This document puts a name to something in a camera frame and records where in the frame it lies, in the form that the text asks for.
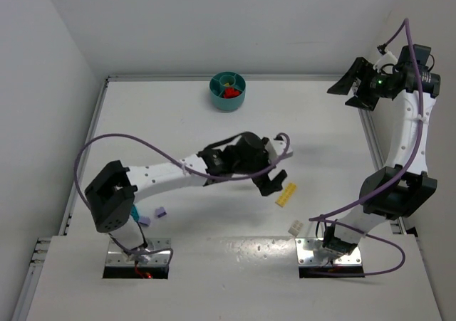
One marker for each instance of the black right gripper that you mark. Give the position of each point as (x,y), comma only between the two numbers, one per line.
(361,87)

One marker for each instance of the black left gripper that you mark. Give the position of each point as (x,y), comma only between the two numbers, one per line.
(263,182)

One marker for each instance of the long yellow lego brick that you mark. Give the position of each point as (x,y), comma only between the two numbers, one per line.
(286,194)

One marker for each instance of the long red lego brick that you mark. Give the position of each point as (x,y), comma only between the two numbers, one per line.
(227,93)

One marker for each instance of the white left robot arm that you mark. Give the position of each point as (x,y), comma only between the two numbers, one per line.
(115,190)

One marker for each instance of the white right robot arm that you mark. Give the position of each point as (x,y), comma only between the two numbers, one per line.
(402,185)

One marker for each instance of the white lego brick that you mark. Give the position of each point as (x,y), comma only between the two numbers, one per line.
(295,228)

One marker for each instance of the teal divided round container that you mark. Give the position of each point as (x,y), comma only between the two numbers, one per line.
(217,89)

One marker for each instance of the purple lego brick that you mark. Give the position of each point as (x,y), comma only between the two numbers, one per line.
(160,212)

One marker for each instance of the lilac lego plate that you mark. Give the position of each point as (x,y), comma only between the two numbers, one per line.
(144,220)

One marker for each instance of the teal lego brick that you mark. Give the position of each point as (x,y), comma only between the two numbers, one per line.
(135,214)

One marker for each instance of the right aluminium table rail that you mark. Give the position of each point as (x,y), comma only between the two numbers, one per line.
(398,226)

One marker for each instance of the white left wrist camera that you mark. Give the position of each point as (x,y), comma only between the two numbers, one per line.
(278,149)

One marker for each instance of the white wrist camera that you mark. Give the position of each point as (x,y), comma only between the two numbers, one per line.
(387,58)
(278,149)

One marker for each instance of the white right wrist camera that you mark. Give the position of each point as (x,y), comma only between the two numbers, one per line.
(387,58)

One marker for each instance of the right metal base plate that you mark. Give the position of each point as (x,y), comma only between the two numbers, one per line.
(311,254)

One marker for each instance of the metal base plate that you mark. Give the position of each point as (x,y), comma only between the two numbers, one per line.
(157,254)
(311,254)

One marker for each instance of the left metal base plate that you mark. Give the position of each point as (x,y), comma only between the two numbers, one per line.
(157,254)

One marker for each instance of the aluminium table edge rail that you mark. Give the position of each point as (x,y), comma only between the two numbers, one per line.
(41,131)

